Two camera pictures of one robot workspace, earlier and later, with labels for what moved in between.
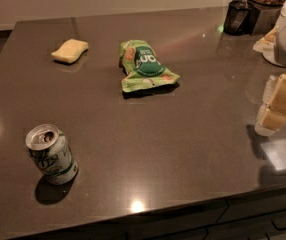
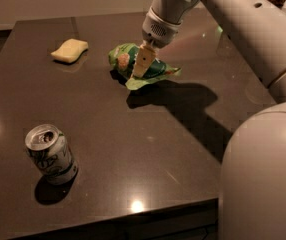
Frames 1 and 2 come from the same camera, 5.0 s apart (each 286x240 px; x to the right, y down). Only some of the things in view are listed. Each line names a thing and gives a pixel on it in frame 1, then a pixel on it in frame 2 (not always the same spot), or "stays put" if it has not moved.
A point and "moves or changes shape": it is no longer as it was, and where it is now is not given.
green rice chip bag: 142,66 moves or changes shape
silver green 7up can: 51,154 stays put
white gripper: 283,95 to 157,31
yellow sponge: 70,51 stays put
